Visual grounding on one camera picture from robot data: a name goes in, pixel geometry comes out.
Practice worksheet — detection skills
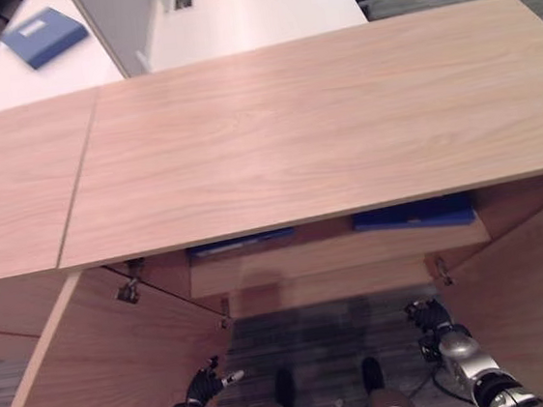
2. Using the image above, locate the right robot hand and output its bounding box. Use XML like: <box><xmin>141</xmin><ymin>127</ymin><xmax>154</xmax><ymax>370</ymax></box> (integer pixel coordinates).
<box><xmin>402</xmin><ymin>296</ymin><xmax>454</xmax><ymax>337</ymax></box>

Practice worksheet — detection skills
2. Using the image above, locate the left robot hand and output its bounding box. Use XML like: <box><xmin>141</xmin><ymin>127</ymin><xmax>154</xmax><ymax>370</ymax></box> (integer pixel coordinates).
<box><xmin>181</xmin><ymin>351</ymin><xmax>248</xmax><ymax>407</ymax></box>

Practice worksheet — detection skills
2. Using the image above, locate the thick blue folder in cabinet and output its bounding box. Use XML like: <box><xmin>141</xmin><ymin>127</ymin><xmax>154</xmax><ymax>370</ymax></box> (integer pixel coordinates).
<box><xmin>350</xmin><ymin>191</ymin><xmax>477</xmax><ymax>239</ymax></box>

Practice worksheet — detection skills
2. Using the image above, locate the wooden cabinet door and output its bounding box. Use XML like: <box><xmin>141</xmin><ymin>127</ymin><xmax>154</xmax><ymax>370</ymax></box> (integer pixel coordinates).
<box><xmin>0</xmin><ymin>253</ymin><xmax>243</xmax><ymax>407</ymax></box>
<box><xmin>415</xmin><ymin>173</ymin><xmax>543</xmax><ymax>407</ymax></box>

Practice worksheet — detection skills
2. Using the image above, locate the wooden cabinet shelf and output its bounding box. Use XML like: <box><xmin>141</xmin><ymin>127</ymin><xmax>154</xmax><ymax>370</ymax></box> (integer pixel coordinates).
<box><xmin>186</xmin><ymin>213</ymin><xmax>496</xmax><ymax>301</ymax></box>

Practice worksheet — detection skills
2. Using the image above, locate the wooden office cabinet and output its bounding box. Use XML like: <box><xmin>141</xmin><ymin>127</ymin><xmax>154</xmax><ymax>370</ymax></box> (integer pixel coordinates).
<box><xmin>34</xmin><ymin>0</ymin><xmax>543</xmax><ymax>335</ymax></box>

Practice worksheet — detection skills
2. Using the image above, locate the adjoining wooden cabinet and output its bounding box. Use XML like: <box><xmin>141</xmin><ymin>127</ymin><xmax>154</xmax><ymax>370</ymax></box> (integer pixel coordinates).
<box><xmin>0</xmin><ymin>86</ymin><xmax>127</xmax><ymax>346</ymax></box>

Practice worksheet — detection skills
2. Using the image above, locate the white office desk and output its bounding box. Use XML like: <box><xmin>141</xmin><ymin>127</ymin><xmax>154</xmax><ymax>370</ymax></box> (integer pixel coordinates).
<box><xmin>0</xmin><ymin>0</ymin><xmax>127</xmax><ymax>119</ymax></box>
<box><xmin>130</xmin><ymin>0</ymin><xmax>373</xmax><ymax>74</ymax></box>

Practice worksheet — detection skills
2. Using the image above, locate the blue folder with white label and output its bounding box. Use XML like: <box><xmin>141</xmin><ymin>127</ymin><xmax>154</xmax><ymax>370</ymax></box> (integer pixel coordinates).
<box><xmin>0</xmin><ymin>2</ymin><xmax>94</xmax><ymax>74</ymax></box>

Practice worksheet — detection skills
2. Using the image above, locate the metal door hinge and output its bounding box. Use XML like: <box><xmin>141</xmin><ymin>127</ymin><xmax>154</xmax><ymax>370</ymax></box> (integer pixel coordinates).
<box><xmin>216</xmin><ymin>297</ymin><xmax>232</xmax><ymax>331</ymax></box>
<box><xmin>112</xmin><ymin>258</ymin><xmax>150</xmax><ymax>307</ymax></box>
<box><xmin>433</xmin><ymin>255</ymin><xmax>455</xmax><ymax>288</ymax></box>

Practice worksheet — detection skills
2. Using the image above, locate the robot right leg and foot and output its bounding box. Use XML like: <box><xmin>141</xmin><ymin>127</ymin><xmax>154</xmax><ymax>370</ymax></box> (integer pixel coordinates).
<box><xmin>356</xmin><ymin>351</ymin><xmax>421</xmax><ymax>407</ymax></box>

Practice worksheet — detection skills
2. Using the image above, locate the grey desk divider panel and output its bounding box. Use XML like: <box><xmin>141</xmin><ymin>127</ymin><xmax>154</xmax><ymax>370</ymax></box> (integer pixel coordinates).
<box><xmin>71</xmin><ymin>0</ymin><xmax>176</xmax><ymax>84</ymax></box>

